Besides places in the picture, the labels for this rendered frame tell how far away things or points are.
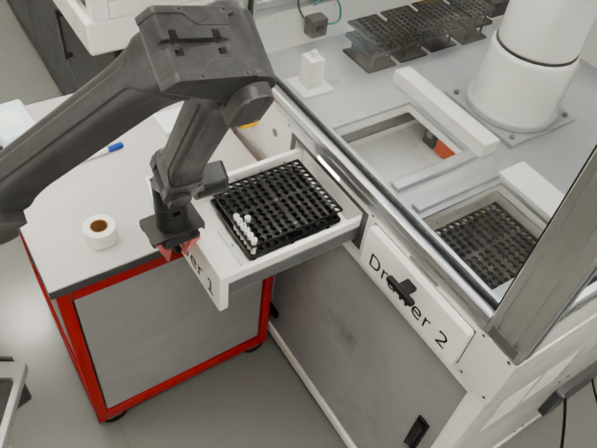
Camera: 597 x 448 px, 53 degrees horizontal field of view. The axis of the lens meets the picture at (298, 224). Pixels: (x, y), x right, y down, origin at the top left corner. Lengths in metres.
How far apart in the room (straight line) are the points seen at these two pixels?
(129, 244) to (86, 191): 0.20
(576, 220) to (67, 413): 1.60
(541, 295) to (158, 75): 0.65
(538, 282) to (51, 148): 0.69
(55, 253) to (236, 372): 0.87
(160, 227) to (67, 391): 1.08
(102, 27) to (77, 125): 1.20
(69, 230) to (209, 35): 0.91
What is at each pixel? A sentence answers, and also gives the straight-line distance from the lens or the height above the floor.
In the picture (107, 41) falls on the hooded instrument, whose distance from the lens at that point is 1.85.
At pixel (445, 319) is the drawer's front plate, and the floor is 0.91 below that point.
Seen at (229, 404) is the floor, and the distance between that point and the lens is 1.99.
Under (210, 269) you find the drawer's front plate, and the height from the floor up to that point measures 0.91.
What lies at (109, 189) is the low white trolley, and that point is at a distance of 1.49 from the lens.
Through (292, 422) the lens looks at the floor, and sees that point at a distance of 1.97.
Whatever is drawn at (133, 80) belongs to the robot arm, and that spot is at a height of 1.47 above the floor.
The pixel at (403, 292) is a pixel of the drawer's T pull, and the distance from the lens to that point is 1.14.
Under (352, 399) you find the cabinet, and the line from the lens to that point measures 1.72.
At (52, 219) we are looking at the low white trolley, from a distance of 1.45.
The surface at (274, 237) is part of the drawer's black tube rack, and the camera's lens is 1.19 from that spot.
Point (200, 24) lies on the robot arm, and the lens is 0.58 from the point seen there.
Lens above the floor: 1.80
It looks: 48 degrees down
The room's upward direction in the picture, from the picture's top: 9 degrees clockwise
